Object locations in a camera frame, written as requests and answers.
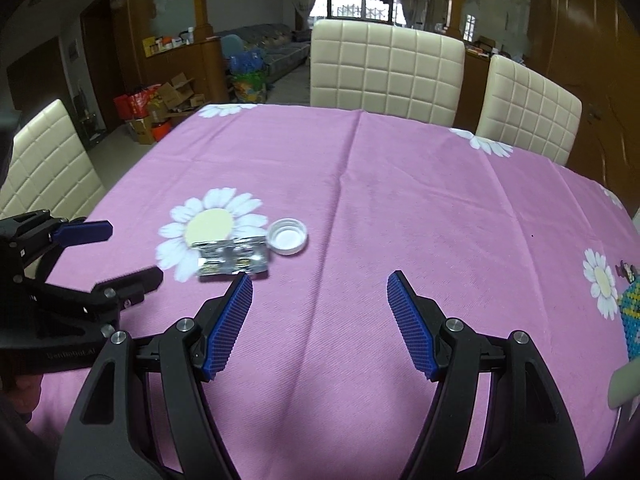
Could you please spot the pink floral tablecloth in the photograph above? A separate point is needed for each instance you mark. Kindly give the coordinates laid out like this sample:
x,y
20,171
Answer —
x,y
400,200

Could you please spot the cream quilted chair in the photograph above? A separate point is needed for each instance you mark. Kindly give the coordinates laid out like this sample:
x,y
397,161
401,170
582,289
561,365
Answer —
x,y
385,70
530,110
50,160

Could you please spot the window with grille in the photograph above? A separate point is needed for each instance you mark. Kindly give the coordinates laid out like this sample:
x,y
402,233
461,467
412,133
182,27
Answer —
x,y
362,0

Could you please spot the silver blister pack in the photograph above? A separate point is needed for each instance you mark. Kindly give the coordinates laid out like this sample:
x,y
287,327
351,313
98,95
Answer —
x,y
230,257

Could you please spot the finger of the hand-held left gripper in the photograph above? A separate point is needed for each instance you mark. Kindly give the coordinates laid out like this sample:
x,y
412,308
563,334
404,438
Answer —
x,y
85,232
130,285

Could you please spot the open cardboard box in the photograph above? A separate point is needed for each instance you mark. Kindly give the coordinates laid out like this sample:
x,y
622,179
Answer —
x,y
177,92

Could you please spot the white bottle cap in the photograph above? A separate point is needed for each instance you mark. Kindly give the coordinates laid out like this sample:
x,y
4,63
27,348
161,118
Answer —
x,y
287,237

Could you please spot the pale green object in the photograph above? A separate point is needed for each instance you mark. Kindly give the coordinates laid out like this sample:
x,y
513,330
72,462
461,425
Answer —
x,y
625,385

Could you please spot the red bag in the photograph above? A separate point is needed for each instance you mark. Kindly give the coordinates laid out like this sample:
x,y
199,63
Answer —
x,y
135,102

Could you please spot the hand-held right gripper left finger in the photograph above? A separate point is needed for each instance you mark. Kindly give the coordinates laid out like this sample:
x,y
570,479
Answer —
x,y
227,327

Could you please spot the colourful beaded item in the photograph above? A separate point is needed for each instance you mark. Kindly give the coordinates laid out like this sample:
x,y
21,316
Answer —
x,y
631,320

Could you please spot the grey sofa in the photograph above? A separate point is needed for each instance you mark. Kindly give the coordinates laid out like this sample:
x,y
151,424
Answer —
x,y
280,50

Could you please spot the yellow box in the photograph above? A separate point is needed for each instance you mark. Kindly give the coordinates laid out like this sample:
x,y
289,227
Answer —
x,y
150,45

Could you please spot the pack of water bottles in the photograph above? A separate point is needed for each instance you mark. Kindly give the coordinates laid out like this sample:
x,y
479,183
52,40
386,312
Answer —
x,y
247,72

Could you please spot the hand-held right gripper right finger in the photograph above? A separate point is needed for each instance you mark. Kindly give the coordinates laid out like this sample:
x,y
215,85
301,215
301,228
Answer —
x,y
412,327

